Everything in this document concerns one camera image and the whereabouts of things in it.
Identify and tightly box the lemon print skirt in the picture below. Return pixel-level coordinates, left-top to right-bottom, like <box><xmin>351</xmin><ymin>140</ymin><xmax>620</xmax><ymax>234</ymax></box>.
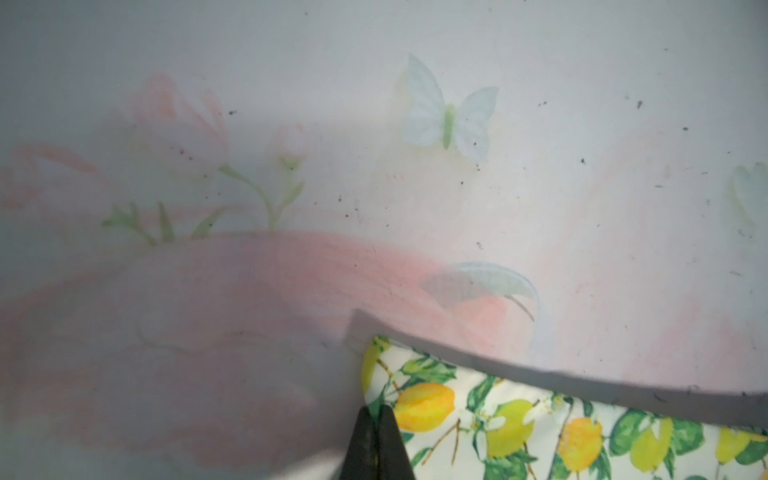
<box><xmin>361</xmin><ymin>336</ymin><xmax>767</xmax><ymax>479</ymax></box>

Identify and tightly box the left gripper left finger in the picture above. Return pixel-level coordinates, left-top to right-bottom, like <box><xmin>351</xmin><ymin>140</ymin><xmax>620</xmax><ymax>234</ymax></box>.
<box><xmin>338</xmin><ymin>406</ymin><xmax>377</xmax><ymax>480</ymax></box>

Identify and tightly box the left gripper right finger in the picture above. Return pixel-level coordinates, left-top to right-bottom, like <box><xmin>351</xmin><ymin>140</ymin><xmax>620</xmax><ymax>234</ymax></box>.
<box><xmin>377</xmin><ymin>405</ymin><xmax>415</xmax><ymax>480</ymax></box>

